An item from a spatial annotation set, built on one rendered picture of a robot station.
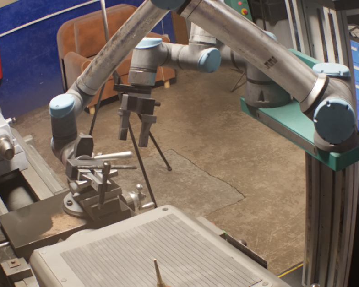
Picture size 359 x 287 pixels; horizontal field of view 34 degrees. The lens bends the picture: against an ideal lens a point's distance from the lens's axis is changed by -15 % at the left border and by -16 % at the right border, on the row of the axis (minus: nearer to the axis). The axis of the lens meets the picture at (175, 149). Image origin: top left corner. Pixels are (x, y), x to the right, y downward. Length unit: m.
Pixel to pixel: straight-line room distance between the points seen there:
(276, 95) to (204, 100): 3.64
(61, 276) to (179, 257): 0.30
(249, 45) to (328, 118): 0.31
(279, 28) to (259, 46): 4.74
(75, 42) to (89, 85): 4.30
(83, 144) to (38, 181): 1.23
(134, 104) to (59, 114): 0.27
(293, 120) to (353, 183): 0.37
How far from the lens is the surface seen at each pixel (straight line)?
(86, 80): 2.12
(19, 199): 3.32
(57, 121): 2.05
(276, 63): 1.79
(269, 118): 2.35
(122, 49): 2.04
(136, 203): 2.77
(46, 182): 3.14
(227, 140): 5.20
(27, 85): 6.62
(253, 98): 2.41
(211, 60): 2.14
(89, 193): 2.45
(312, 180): 2.60
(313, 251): 2.79
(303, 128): 2.22
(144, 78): 2.14
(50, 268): 1.59
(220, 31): 1.79
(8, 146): 2.95
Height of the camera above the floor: 2.22
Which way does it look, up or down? 25 degrees down
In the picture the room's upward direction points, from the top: 9 degrees counter-clockwise
